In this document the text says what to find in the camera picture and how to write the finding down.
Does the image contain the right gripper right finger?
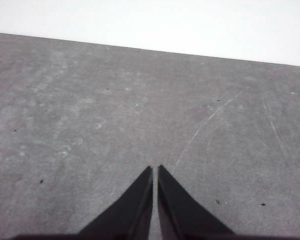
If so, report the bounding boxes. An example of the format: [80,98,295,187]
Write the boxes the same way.
[156,164,235,237]

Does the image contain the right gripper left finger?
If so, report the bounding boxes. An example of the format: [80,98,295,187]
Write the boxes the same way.
[78,165,154,237]

